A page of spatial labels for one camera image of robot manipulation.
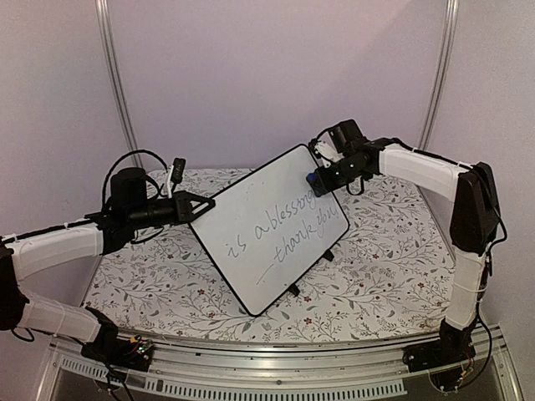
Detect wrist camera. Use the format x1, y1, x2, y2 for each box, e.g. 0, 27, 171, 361
308, 119, 365, 165
165, 158, 186, 198

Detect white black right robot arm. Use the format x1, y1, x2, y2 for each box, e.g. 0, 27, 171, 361
307, 136, 502, 364

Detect floral patterned table mat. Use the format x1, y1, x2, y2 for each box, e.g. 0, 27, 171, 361
84, 177, 454, 343

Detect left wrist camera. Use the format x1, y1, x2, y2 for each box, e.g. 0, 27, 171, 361
165, 158, 186, 198

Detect right aluminium corner post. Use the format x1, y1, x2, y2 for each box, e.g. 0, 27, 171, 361
417, 0, 460, 150

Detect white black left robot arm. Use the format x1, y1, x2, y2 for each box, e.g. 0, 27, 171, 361
1, 167, 216, 363

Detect black whiteboard stand foot right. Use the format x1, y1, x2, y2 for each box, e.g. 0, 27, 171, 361
322, 250, 334, 262

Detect black whiteboard stand foot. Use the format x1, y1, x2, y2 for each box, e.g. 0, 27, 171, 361
322, 250, 334, 262
288, 284, 300, 297

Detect blue whiteboard eraser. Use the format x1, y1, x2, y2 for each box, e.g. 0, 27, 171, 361
306, 172, 324, 197

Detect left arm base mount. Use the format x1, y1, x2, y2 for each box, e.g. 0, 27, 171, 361
81, 307, 154, 372

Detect black whiteboard stand foot left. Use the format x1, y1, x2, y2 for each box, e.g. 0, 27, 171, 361
288, 284, 300, 297

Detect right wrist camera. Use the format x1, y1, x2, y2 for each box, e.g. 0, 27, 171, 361
308, 119, 365, 165

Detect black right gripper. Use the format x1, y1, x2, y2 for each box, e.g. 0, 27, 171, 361
310, 156, 365, 195

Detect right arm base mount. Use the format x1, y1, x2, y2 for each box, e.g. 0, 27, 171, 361
402, 318, 477, 392

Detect left aluminium corner post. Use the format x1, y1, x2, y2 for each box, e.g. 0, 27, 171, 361
94, 0, 139, 151

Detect aluminium corner post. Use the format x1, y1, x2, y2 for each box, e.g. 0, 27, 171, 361
94, 0, 139, 151
417, 0, 460, 150

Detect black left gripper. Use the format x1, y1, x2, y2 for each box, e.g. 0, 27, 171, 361
128, 190, 217, 231

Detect white whiteboard black frame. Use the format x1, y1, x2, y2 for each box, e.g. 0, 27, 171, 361
191, 144, 349, 317

